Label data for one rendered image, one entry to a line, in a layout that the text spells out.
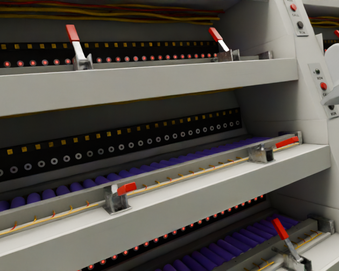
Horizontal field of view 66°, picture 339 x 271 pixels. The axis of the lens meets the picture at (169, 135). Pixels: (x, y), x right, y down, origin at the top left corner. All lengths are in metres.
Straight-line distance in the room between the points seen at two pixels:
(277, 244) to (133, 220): 0.31
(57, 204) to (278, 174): 0.35
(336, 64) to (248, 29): 0.38
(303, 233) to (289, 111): 0.25
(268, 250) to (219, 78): 0.32
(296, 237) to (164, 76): 0.40
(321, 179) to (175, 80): 0.38
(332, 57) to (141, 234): 0.31
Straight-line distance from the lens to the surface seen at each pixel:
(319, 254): 0.58
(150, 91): 0.39
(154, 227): 0.35
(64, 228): 0.33
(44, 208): 0.37
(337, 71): 0.36
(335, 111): 0.65
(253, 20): 0.70
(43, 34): 0.62
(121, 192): 0.29
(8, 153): 0.49
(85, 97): 0.36
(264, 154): 0.47
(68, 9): 0.57
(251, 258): 0.51
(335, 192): 0.62
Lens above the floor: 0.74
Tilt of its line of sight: 8 degrees up
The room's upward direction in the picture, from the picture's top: 16 degrees counter-clockwise
